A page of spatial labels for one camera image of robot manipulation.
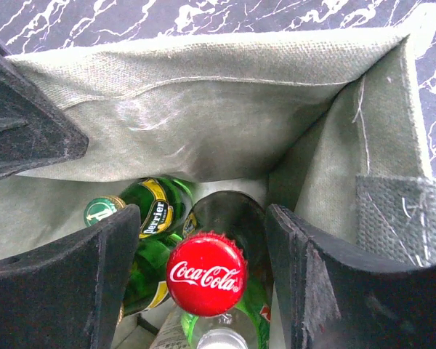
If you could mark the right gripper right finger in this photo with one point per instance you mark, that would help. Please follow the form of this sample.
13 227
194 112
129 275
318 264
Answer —
332 294

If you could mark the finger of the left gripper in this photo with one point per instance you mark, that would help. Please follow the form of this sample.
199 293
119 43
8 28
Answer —
33 131

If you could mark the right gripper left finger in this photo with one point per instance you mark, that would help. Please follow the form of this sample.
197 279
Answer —
68 293

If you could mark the green Sprite plastic bottle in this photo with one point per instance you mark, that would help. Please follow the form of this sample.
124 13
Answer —
247 325

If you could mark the Coca-Cola glass bottle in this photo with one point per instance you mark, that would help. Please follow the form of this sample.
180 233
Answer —
224 247

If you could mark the green perrier bottle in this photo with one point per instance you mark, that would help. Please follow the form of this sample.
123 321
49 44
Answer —
164 203
146 288

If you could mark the grey-green canvas bag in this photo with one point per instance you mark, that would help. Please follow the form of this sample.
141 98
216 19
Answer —
326 123

